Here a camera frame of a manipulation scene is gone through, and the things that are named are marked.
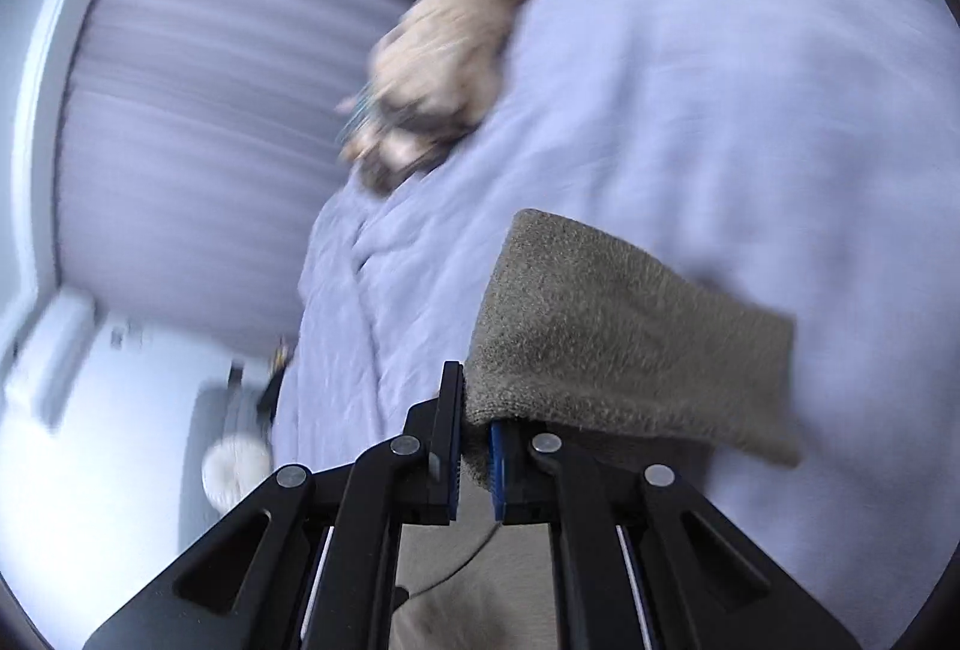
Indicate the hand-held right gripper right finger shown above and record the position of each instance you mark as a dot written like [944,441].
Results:
[498,479]

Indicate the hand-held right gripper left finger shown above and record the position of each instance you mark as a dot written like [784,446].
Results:
[444,440]

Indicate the taupe fleece cloth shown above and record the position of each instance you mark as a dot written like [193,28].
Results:
[600,335]

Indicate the pile of beige clothes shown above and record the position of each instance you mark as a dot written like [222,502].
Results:
[442,73]

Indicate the grey quilted chair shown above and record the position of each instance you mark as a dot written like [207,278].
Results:
[238,414]

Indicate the white round cushion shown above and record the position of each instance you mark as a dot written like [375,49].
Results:
[229,471]

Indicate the pale lilac bed sheet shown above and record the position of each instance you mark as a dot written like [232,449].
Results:
[675,133]

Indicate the white air conditioner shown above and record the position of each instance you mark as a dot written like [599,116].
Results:
[52,358]

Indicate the grey pleated curtain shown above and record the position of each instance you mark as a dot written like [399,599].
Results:
[187,133]

